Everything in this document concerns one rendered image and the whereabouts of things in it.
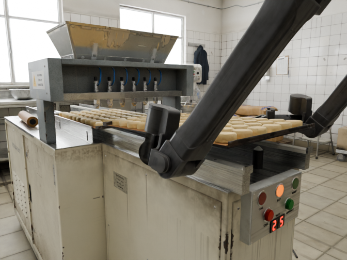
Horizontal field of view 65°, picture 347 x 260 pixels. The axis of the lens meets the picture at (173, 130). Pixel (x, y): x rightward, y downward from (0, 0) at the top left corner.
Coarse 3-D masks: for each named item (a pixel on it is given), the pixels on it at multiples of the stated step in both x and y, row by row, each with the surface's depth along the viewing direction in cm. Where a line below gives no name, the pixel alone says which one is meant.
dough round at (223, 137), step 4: (220, 132) 65; (224, 132) 64; (228, 132) 64; (232, 132) 64; (220, 136) 61; (224, 136) 61; (228, 136) 61; (232, 136) 61; (236, 136) 62; (216, 140) 62; (220, 140) 61; (224, 140) 61; (228, 140) 61; (232, 140) 61
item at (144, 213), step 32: (128, 160) 99; (256, 160) 80; (128, 192) 102; (160, 192) 85; (192, 192) 73; (224, 192) 64; (128, 224) 104; (160, 224) 87; (192, 224) 74; (224, 224) 65; (288, 224) 84; (128, 256) 108; (160, 256) 89; (192, 256) 76; (224, 256) 67; (256, 256) 75; (288, 256) 87
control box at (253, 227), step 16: (272, 176) 74; (288, 176) 74; (256, 192) 65; (272, 192) 70; (288, 192) 75; (256, 208) 66; (272, 208) 71; (240, 224) 68; (256, 224) 67; (272, 224) 71; (240, 240) 68; (256, 240) 68
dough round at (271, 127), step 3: (264, 126) 74; (267, 126) 73; (270, 126) 73; (273, 126) 72; (276, 126) 72; (279, 126) 73; (267, 129) 73; (270, 129) 73; (273, 129) 72; (276, 129) 72; (279, 129) 73; (267, 132) 73; (270, 132) 73
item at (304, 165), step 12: (72, 108) 229; (84, 108) 208; (252, 144) 93; (264, 144) 89; (276, 144) 85; (288, 144) 85; (264, 156) 89; (276, 156) 86; (288, 156) 83; (300, 156) 80; (300, 168) 80
